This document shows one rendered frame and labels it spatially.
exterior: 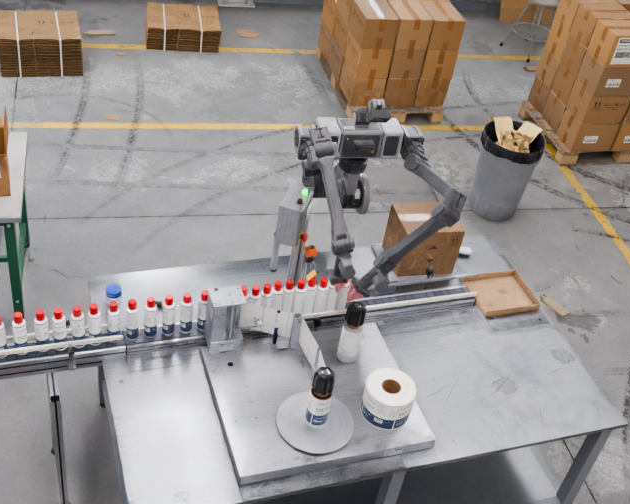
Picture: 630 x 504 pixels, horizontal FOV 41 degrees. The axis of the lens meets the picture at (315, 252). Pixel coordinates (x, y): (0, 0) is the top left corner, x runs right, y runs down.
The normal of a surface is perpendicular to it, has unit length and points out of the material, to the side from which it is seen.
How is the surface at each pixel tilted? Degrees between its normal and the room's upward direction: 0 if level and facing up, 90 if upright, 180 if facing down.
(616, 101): 87
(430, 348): 0
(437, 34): 90
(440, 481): 0
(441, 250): 90
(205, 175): 0
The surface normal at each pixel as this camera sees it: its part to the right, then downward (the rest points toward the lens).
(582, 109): -0.95, 0.07
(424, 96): 0.17, 0.64
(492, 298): 0.14, -0.77
